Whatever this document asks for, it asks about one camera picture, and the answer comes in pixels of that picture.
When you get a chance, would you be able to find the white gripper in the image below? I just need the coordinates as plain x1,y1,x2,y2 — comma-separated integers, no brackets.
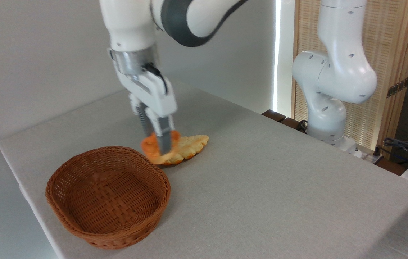
116,65,178,153

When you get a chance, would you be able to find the round orange bread roll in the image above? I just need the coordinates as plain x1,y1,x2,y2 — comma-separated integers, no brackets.
140,130,181,165

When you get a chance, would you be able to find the long leaf-shaped bread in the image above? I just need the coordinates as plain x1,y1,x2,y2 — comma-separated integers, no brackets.
161,135,209,166

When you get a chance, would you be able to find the brown wicker basket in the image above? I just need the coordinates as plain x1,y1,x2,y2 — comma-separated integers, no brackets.
45,146,171,250

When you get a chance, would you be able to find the dark wooden furniture edge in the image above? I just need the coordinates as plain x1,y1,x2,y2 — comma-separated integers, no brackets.
262,109,307,133

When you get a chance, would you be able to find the dark metal screen hinge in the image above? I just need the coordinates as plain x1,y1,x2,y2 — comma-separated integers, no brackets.
387,77,408,98

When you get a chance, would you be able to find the bamboo folding screen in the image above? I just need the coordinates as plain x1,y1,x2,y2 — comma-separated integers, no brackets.
291,0,408,159

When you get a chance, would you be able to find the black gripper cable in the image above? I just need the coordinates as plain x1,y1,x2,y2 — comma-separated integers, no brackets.
144,63,169,95

